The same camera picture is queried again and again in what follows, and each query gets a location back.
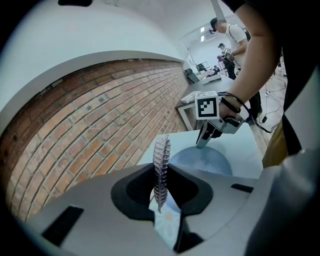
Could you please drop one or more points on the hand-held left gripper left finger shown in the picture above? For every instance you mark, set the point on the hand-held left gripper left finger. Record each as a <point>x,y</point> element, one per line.
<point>100,225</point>

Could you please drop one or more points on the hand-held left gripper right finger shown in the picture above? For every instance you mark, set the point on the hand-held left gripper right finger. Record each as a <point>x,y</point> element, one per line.
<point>225,200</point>

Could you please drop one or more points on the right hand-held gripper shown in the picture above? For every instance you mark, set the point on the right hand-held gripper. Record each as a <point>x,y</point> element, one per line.
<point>207,107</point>

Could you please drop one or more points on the blue large plate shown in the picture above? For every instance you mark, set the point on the blue large plate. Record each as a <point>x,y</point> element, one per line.
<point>200,160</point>

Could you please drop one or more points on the grey glittery sponge cloth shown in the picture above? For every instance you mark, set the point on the grey glittery sponge cloth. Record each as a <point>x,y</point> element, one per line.
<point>161,162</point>

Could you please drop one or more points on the person's right forearm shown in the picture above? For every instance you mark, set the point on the person's right forearm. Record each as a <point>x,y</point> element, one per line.
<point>257,55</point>

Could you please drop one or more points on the person's right hand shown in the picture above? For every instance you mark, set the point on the person's right hand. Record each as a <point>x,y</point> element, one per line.
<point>225,112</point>

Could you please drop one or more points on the black wristband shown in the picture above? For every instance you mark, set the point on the black wristband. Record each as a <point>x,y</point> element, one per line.
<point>231,105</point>

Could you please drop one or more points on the white cardboard box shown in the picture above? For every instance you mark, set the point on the white cardboard box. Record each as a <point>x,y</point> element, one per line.
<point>190,97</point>

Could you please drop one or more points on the person's khaki trousers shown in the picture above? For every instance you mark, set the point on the person's khaki trousers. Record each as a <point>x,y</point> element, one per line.
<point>275,147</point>

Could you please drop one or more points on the person's black shirt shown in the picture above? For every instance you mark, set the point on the person's black shirt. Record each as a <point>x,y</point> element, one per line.
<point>300,75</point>

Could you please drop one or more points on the dark table with white frame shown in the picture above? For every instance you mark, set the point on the dark table with white frame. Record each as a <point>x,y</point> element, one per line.
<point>215,85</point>

